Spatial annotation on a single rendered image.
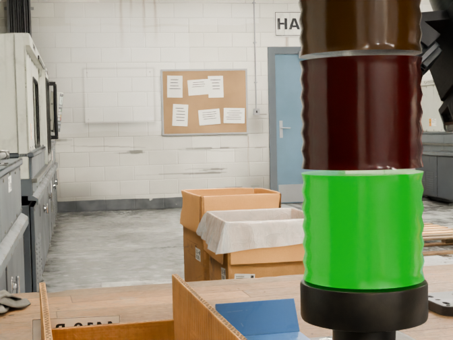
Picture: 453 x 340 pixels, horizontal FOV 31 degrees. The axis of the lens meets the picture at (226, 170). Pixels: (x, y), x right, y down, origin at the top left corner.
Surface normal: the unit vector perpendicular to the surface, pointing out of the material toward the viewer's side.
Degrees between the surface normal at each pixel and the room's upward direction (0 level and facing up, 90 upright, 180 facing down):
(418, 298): 90
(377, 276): 104
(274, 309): 60
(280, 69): 90
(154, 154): 90
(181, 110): 90
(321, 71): 76
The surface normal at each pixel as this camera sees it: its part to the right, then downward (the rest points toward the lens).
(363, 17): -0.07, 0.29
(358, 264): -0.21, -0.19
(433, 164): -0.98, 0.04
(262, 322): 0.18, -0.46
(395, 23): 0.40, -0.21
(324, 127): -0.66, -0.19
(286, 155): 0.18, 0.05
